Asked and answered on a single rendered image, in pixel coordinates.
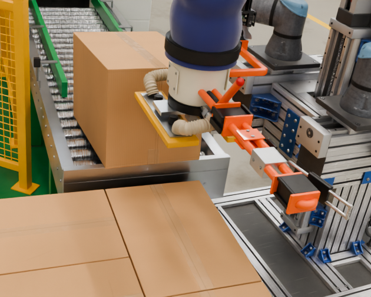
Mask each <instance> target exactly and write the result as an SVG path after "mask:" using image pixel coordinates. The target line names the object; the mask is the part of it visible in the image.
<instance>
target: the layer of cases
mask: <svg viewBox="0 0 371 297"><path fill-rule="evenodd" d="M0 297H272V296H271V294H270V292H269V291H268V289H267V288H266V286H265V284H264V283H263V282H262V281H261V278H260V277H259V275H258V273H257V272H256V270H255V268H254V267H253V265H252V264H251V262H250V261H249V259H248V257H247V256H246V254H245V252H244V251H243V249H242V248H241V246H240V245H239V243H238V241H237V240H236V238H235V237H234V235H233V234H232V232H231V230H230V229H229V227H228V226H227V224H226V222H225V221H224V219H223V218H222V216H221V214H220V213H219V211H218V210H217V208H216V206H215V205H214V203H213V201H212V200H211V199H210V196H209V195H208V194H207V192H206V190H205V189H204V187H203V185H202V184H201V183H200V181H199V180H195V181H183V182H176V183H164V184H152V185H145V186H133V187H120V188H114V189H105V191H104V189H102V190H90V191H83V192H70V193H58V194H46V195H39V196H27V197H15V198H8V199H0Z"/></svg>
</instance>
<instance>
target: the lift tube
mask: <svg viewBox="0 0 371 297"><path fill-rule="evenodd" d="M246 1H247V0H173V1H172V4H171V8H170V31H171V37H172V39H173V41H174V42H176V43H177V44H178V45H181V46H182V47H184V48H188V49H191V50H195V51H200V52H224V51H229V50H232V49H234V48H235V47H236V46H237V44H238V43H239V40H240V37H241V32H242V24H243V23H242V16H241V10H242V8H243V6H244V4H245V3H246ZM165 56H166V57H167V58H168V59H169V60H170V61H172V62H174V63H175V64H178V65H180V66H183V67H186V68H191V69H194V70H201V71H222V70H227V69H230V68H233V67H234V66H235V65H236V64H237V61H235V62H233V63H231V64H228V65H222V66H203V65H195V64H190V63H187V62H184V61H180V60H178V59H176V58H174V57H172V56H171V55H169V54H168V53H167V52H166V50H165Z"/></svg>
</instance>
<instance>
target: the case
mask: <svg viewBox="0 0 371 297"><path fill-rule="evenodd" d="M164 43H165V37H164V36H163V35H161V34H160V33H158V32H157V31H139V32H73V76H74V117H75V119H76V120H77V122H78V124H79V125H80V127H81V128H82V130H83V132H84V134H85V135H86V137H87V139H88V140H89V142H90V143H91V145H92V147H93V149H94V150H95V152H96V154H97V155H98V157H99V158H100V160H101V162H102V164H103V165H104V167H105V168H106V169H113V168H119V167H130V166H142V165H148V164H160V163H171V162H177V161H189V160H199V159H200V148H201V136H202V133H201V134H199V133H198V134H195V135H196V136H197V138H198V139H199V145H198V146H188V147H176V148H167V146H166V145H165V144H164V142H163V141H162V139H161V137H160V136H159V134H158V133H157V131H156V130H155V128H154V126H153V125H152V124H151V122H150V120H149V119H148V117H147V116H146V114H145V112H144V111H143V109H142V108H141V106H140V105H139V103H138V101H137V100H136V99H135V97H134V93H135V92H141V91H147V90H145V86H144V81H143V79H144V77H145V75H146V74H148V73H149V72H151V71H154V70H159V69H168V65H169V61H170V60H169V59H168V58H167V57H166V56H165V49H164ZM171 62H172V61H171ZM156 83H157V88H158V91H163V92H164V94H165V95H166V96H167V97H168V92H169V85H168V84H167V81H166V80H165V81H159V82H156Z"/></svg>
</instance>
